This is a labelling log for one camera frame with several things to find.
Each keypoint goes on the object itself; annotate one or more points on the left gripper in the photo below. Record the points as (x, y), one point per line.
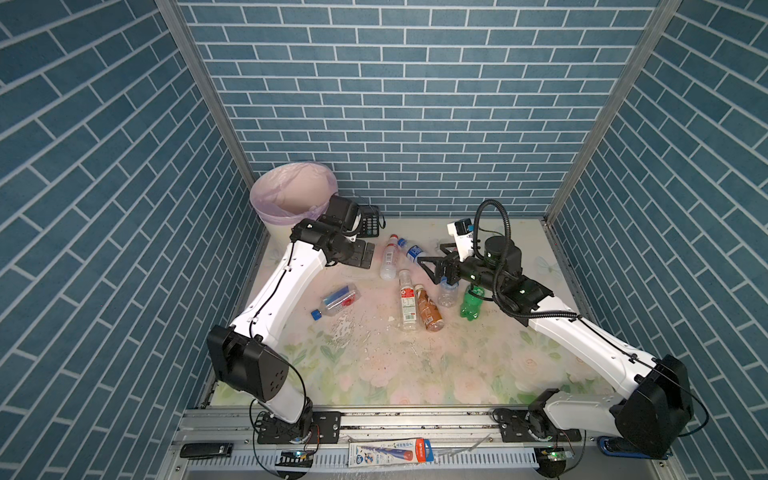
(357, 257)

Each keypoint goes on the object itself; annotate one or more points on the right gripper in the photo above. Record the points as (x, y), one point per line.
(444, 261)

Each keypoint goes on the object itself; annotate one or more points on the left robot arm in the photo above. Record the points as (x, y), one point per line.
(243, 353)

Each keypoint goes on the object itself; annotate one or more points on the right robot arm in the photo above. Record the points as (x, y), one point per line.
(651, 402)

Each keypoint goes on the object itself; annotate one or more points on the white bin with pink liner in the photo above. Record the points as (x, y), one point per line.
(287, 194)

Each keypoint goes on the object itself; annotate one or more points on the Pocari Sweat clear bottle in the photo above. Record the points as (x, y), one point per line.
(447, 293)

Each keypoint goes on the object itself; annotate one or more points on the black desk calculator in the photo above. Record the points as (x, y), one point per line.
(372, 222)

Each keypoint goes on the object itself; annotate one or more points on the clear bottle blue label blue cap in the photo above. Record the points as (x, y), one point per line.
(411, 250)

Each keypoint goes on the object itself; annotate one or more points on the green soda bottle yellow cap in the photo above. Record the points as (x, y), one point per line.
(472, 302)

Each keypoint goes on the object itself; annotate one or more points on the brown tea bottle white cap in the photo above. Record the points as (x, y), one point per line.
(427, 310)

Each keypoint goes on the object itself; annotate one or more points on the white bottle with red cap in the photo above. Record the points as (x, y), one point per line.
(388, 269)

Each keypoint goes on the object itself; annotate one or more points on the clear bottle red white label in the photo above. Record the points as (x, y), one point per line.
(407, 300)

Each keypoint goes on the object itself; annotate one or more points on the flat bottle blue red label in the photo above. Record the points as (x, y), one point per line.
(336, 302)

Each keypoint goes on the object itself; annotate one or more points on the white red blue tube package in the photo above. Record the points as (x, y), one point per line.
(388, 453)

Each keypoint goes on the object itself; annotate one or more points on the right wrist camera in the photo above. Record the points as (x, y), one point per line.
(463, 234)

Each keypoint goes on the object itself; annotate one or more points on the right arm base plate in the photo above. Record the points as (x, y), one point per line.
(517, 426)

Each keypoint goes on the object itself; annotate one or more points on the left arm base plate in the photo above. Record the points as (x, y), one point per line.
(321, 427)

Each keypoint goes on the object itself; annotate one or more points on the white slotted cable duct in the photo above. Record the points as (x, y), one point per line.
(341, 460)

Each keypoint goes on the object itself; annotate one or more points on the blue black device on rail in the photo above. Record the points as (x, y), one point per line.
(620, 448)

